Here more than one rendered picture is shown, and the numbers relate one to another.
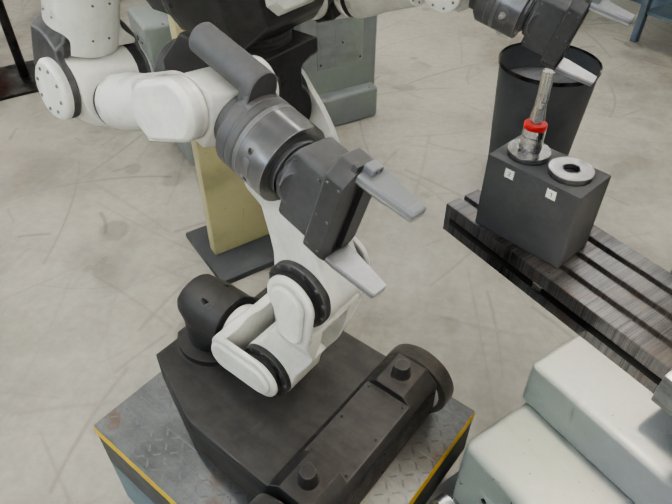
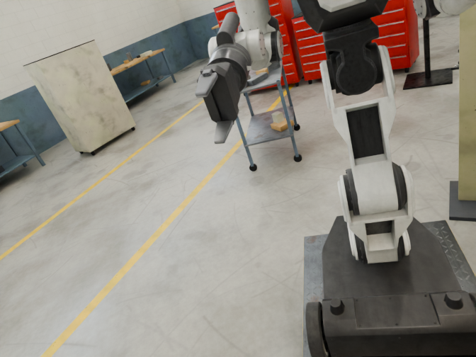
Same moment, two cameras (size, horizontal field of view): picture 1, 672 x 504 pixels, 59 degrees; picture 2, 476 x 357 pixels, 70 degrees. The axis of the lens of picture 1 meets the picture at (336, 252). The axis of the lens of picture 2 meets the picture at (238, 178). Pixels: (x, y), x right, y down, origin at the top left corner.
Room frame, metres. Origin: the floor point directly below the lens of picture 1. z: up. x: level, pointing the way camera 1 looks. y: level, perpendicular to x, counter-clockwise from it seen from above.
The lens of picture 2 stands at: (0.22, -0.61, 1.63)
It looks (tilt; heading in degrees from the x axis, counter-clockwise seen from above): 28 degrees down; 71
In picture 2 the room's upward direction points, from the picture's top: 20 degrees counter-clockwise
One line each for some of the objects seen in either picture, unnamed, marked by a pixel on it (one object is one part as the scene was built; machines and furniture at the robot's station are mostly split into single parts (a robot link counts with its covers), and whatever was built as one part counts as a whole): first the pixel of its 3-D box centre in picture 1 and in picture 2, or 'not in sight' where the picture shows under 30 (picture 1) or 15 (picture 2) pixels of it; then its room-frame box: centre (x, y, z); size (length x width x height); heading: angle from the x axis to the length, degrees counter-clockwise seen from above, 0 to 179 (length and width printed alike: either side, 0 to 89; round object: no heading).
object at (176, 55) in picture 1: (229, 74); (349, 52); (0.94, 0.18, 1.37); 0.28 x 0.13 x 0.18; 51
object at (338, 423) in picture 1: (280, 374); (380, 256); (0.91, 0.14, 0.59); 0.64 x 0.52 x 0.33; 51
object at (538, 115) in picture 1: (542, 97); not in sight; (1.08, -0.41, 1.25); 0.03 x 0.03 x 0.11
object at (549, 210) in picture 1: (539, 197); not in sight; (1.05, -0.44, 1.04); 0.22 x 0.12 x 0.20; 43
